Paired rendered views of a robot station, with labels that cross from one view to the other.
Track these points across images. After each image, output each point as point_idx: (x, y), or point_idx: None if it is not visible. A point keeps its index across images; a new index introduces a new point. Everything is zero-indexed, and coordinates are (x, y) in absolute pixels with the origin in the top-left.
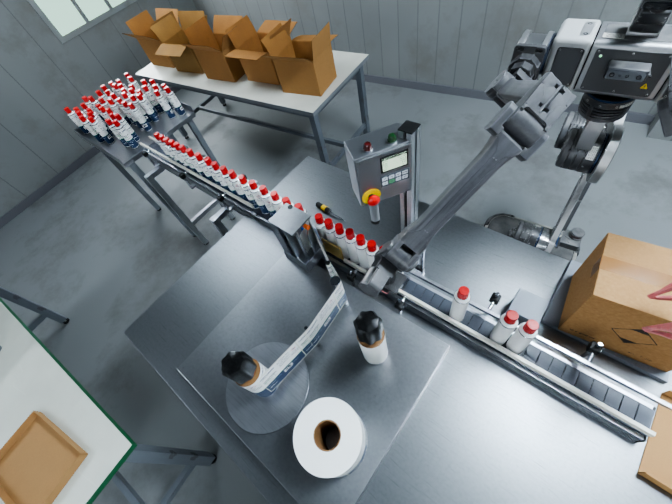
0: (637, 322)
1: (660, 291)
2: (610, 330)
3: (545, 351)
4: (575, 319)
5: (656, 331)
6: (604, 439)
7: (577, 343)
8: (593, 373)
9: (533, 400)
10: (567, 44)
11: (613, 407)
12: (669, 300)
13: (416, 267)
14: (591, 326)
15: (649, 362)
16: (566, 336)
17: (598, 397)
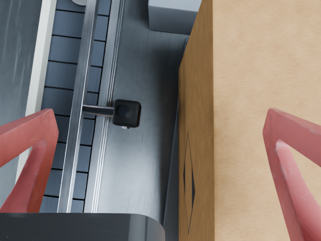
0: (198, 162)
1: (311, 130)
2: (186, 134)
3: (106, 49)
4: (185, 60)
5: (33, 166)
6: (5, 188)
7: (170, 114)
8: (120, 151)
9: (16, 67)
10: None
11: (47, 186)
12: (282, 207)
13: None
14: (185, 99)
15: (179, 234)
16: (176, 93)
17: (54, 158)
